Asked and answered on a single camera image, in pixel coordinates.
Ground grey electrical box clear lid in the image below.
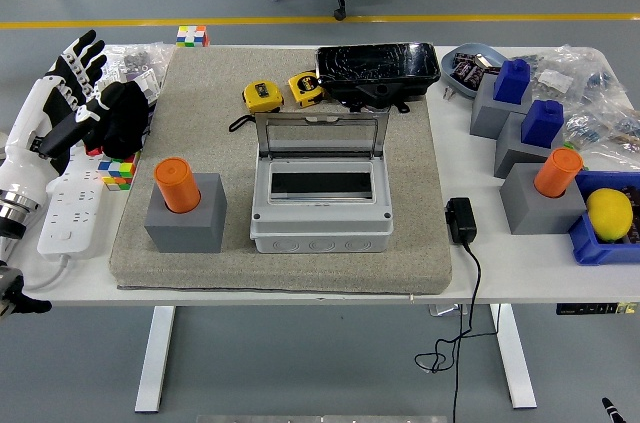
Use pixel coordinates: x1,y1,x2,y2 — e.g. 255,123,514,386
248,110,395,254

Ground yellow lemon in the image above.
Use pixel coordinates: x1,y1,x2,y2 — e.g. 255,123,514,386
585,187,635,243

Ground colourful puzzle cube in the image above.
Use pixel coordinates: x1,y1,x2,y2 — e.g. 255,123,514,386
97,150,140,193

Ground white power strip cable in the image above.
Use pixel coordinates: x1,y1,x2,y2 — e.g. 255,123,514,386
22,252,71,292

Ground white power strip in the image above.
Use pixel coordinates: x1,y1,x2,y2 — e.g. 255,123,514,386
37,145,109,259

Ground black table control panel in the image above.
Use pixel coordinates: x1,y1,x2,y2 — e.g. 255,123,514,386
555,301,640,317

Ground grey cube holder block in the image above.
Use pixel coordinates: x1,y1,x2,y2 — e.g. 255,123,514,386
499,162,587,236
493,111,565,179
144,172,228,254
469,73,534,140

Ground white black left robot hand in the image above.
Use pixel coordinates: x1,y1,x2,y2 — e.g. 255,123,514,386
0,29,112,207

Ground blue-grey shallow dish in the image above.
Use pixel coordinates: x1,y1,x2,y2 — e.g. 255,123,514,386
440,41,509,100

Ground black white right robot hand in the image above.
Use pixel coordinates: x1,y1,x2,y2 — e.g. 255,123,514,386
601,396,627,423

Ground white-faced puzzle cube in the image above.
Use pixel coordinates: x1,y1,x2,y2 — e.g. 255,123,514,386
175,25,210,48

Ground blue square block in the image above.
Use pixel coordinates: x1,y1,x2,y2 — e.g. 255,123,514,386
493,58,532,105
520,99,565,148

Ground blue plastic bin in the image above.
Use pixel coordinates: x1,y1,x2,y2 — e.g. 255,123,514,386
567,170,640,267

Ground clear bag of small parts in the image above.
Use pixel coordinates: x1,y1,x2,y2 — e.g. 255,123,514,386
99,41,176,107
562,92,640,159
512,44,629,109

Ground grey-brown mat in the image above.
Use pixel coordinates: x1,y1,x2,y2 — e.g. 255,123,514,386
108,45,454,294

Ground black cloth glove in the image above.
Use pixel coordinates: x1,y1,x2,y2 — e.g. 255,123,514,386
84,81,151,159

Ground yellow tape measure black strap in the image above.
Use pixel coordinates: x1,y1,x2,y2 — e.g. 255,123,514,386
228,80,285,133

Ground orange cylinder battery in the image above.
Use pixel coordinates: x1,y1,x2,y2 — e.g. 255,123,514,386
533,146,585,199
153,156,202,214

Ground black power adapter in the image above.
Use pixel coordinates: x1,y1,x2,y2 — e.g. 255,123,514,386
444,196,479,246

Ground silver metal bracket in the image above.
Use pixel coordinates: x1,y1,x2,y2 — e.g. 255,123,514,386
428,303,469,317

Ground dark packets in bin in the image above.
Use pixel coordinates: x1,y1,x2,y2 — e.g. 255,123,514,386
619,185,640,247

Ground black adapter cord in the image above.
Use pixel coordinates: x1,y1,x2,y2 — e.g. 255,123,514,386
414,240,484,423

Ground dark snack packet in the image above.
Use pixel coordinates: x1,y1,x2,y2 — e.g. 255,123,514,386
462,65,487,90
451,53,476,79

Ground black plastic tray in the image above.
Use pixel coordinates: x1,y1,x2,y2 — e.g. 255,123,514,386
314,41,442,117

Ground white table leg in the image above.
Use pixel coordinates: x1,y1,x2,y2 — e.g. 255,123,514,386
134,305,176,414
489,302,539,410

